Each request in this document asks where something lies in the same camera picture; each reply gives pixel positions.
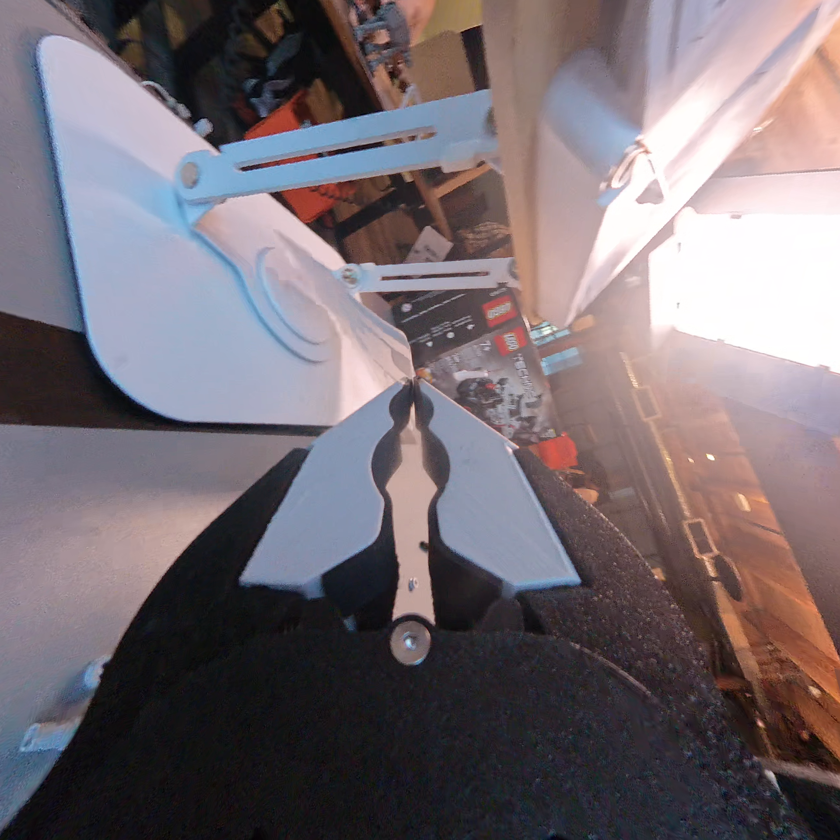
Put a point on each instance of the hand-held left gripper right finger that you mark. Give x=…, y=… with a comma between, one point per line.
x=499, y=518

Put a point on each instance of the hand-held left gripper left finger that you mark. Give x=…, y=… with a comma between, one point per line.
x=321, y=518

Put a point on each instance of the printed toy set box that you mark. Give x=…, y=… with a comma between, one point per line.
x=472, y=380

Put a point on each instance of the white metal stand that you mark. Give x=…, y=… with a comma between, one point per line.
x=164, y=295

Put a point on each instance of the light grey toy pin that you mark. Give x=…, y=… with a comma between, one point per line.
x=59, y=722

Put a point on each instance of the orange crate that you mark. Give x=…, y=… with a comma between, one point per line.
x=282, y=121

